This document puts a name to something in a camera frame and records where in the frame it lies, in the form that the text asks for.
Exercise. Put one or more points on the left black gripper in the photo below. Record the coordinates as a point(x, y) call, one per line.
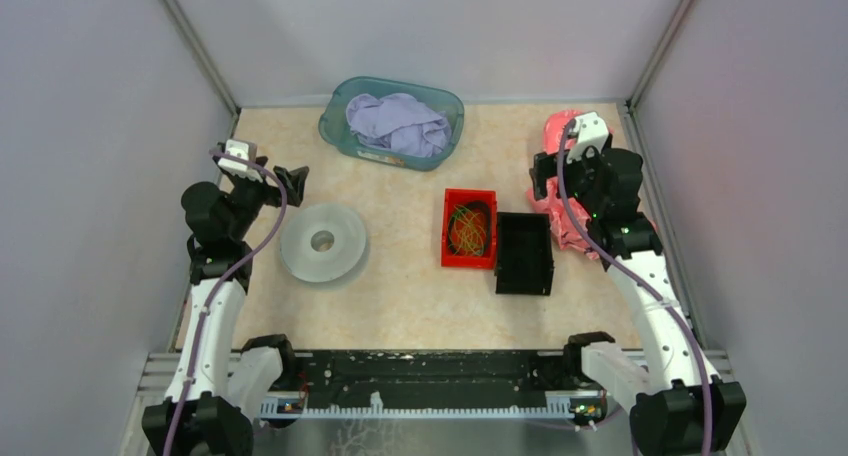
point(293, 183)

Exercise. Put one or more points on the teal plastic basin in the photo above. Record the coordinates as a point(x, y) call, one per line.
point(334, 129)

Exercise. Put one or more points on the black plastic bin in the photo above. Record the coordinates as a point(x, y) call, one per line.
point(524, 256)

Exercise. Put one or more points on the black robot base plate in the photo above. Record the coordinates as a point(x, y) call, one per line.
point(434, 379)

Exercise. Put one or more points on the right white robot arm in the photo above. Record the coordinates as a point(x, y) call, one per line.
point(677, 403)

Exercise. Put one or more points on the purple cloth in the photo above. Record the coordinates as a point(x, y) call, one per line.
point(398, 123)

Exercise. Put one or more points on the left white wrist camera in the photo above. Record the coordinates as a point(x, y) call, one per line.
point(238, 154)

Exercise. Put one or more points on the red plastic bin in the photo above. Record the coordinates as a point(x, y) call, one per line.
point(469, 229)

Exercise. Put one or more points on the pink patterned cloth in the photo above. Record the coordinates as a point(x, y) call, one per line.
point(563, 208)

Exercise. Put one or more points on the grey slotted cable duct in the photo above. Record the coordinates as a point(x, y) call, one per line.
point(279, 409)

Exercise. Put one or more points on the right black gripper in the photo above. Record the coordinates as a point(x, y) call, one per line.
point(545, 167)

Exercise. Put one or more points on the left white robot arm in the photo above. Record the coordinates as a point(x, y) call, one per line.
point(211, 406)

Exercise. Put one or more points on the grey plastic cable spool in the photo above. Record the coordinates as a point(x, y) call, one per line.
point(325, 245)

